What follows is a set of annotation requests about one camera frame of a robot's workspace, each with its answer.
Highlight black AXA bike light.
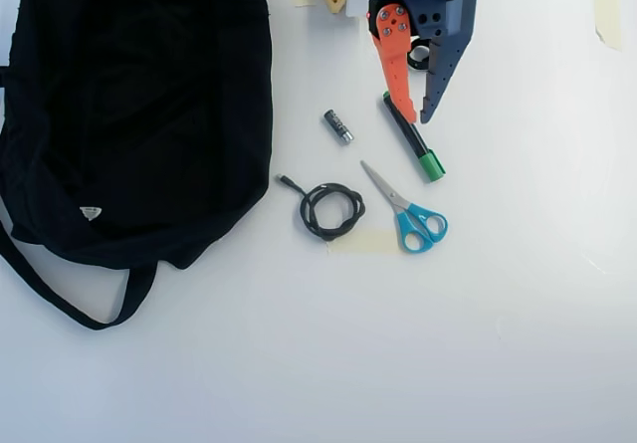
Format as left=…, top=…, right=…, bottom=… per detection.
left=406, top=43, right=433, bottom=73

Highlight black marker with green cap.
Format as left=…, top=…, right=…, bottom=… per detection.
left=381, top=90, right=447, bottom=184

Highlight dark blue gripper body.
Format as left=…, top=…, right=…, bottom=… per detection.
left=366, top=0, right=499, bottom=37

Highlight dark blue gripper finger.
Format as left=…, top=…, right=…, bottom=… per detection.
left=419, top=29, right=475, bottom=125

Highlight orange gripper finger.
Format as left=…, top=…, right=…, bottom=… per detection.
left=375, top=3, right=419, bottom=123

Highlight scissors with blue handles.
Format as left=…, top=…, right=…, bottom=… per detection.
left=359, top=159, right=450, bottom=255

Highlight masking tape piece with torn corner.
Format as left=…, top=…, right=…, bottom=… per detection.
left=592, top=0, right=623, bottom=51

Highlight coiled black USB cable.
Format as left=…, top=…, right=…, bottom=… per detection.
left=275, top=172, right=369, bottom=244

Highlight black fabric bag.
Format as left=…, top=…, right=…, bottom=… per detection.
left=0, top=0, right=276, bottom=332

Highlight black AA battery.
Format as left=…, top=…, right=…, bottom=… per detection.
left=322, top=109, right=356, bottom=146

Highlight wide masking tape strip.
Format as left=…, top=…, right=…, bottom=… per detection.
left=324, top=228, right=407, bottom=256

